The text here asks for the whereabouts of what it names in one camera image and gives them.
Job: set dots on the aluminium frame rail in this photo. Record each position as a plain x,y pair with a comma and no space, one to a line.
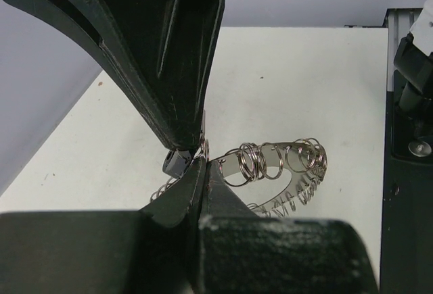
397,21

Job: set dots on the metal disc keyring holder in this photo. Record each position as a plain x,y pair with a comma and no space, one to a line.
304,159

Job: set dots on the black tagged key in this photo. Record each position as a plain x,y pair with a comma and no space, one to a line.
177,162

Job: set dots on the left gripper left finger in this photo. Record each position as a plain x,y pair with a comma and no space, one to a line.
150,250

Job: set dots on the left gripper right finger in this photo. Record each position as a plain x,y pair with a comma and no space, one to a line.
240,252

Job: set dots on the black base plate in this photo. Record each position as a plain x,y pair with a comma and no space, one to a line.
406,249

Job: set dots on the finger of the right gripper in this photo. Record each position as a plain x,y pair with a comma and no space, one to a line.
84,37
196,25

